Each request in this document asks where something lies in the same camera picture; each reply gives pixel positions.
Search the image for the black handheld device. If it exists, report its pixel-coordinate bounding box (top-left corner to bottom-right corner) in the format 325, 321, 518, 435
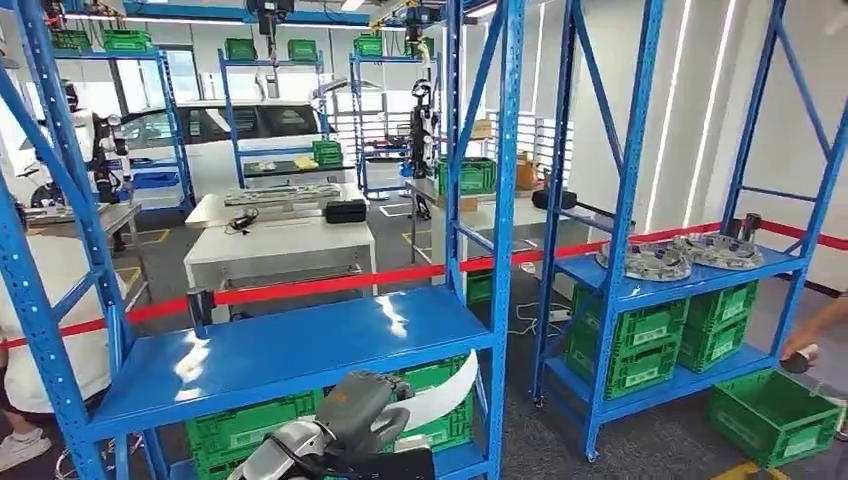
779, 343, 821, 376

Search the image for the long grey metal part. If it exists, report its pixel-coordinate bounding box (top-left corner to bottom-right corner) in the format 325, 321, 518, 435
223, 183, 343, 209

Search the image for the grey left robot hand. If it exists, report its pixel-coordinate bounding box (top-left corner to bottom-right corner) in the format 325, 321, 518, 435
314, 370, 416, 460

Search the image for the brown cardboard box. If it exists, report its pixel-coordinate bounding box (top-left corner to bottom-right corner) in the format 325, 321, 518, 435
514, 152, 543, 191

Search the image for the person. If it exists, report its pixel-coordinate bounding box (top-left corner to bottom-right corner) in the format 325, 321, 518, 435
0, 234, 128, 473

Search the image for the round grey metal part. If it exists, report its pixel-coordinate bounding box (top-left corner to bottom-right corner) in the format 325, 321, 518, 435
595, 241, 694, 284
670, 232, 767, 272

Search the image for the white curved plastic part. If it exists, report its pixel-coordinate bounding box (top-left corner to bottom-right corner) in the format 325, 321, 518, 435
370, 350, 480, 433

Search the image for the black barrier post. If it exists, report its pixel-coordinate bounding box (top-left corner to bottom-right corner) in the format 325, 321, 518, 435
186, 286, 217, 327
737, 212, 764, 244

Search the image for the black carry case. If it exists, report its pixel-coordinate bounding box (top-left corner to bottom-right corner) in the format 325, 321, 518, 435
323, 199, 368, 225

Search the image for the grey work table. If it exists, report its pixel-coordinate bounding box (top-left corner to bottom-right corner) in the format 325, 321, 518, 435
404, 177, 617, 268

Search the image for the blue plastic bin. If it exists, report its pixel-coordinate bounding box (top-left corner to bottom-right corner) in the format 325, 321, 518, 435
131, 170, 182, 191

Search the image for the white work table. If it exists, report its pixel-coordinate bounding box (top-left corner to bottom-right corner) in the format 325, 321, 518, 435
184, 183, 370, 231
183, 217, 378, 313

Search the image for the black bag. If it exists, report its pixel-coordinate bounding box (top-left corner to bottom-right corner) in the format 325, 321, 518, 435
531, 188, 578, 212

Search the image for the black white humanoid robot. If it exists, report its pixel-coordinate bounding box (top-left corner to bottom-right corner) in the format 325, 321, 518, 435
87, 113, 135, 205
405, 78, 441, 181

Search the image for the steel work table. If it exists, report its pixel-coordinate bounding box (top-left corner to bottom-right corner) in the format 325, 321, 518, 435
25, 201, 144, 256

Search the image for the red barrier tape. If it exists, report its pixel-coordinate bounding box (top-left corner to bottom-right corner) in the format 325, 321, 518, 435
0, 221, 848, 352

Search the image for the open green plastic crate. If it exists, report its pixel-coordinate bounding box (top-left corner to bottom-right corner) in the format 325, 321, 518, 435
704, 368, 847, 471

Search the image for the large blue steel rack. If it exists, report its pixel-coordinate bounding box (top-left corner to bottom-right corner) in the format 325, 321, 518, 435
0, 0, 526, 480
529, 0, 848, 463

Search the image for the white car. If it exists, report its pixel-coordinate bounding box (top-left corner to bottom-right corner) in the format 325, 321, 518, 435
117, 99, 360, 201

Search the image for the small blue steel rack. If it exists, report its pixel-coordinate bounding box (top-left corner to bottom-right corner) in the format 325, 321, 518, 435
51, 48, 197, 215
348, 52, 443, 201
217, 48, 334, 191

